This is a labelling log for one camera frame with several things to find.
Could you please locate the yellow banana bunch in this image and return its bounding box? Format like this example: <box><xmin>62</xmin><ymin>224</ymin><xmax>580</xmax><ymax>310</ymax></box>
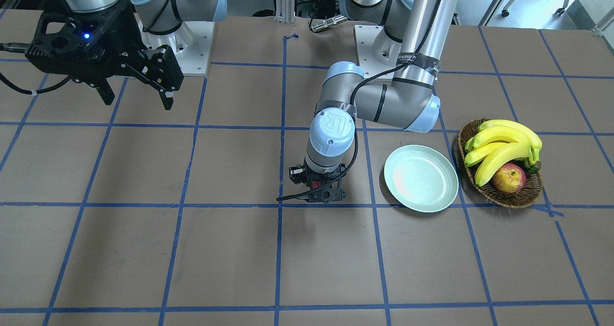
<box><xmin>462</xmin><ymin>120</ymin><xmax>543</xmax><ymax>187</ymax></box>

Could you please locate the aluminium frame post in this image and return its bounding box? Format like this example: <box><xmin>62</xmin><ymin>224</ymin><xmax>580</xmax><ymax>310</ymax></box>
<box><xmin>274</xmin><ymin>0</ymin><xmax>296</xmax><ymax>26</ymax></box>

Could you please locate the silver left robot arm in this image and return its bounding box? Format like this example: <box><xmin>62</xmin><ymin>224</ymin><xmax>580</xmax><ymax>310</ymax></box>
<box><xmin>278</xmin><ymin>0</ymin><xmax>458</xmax><ymax>203</ymax></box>

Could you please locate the woven wicker basket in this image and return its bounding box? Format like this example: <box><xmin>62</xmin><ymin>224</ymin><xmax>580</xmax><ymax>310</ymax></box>
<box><xmin>452</xmin><ymin>118</ymin><xmax>543</xmax><ymax>209</ymax></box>

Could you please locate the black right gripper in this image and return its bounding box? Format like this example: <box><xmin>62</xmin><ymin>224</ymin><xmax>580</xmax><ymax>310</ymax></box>
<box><xmin>25</xmin><ymin>0</ymin><xmax>184</xmax><ymax>110</ymax></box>

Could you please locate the red apple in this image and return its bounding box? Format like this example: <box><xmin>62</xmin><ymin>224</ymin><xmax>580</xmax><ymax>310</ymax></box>
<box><xmin>491</xmin><ymin>163</ymin><xmax>526</xmax><ymax>194</ymax></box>

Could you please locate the light green plate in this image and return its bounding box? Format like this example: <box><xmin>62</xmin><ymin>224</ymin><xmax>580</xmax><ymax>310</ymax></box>
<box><xmin>383</xmin><ymin>144</ymin><xmax>459</xmax><ymax>213</ymax></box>

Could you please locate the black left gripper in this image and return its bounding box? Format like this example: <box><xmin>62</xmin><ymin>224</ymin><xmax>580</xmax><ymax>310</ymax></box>
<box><xmin>289</xmin><ymin>163</ymin><xmax>346</xmax><ymax>203</ymax></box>

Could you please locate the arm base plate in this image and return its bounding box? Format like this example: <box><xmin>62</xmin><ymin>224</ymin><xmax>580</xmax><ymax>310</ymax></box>
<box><xmin>141</xmin><ymin>22</ymin><xmax>216</xmax><ymax>77</ymax></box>
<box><xmin>354</xmin><ymin>24</ymin><xmax>409</xmax><ymax>78</ymax></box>

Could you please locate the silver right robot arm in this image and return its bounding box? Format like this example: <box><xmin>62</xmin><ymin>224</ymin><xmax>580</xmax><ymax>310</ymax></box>
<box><xmin>22</xmin><ymin>0</ymin><xmax>227</xmax><ymax>110</ymax></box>

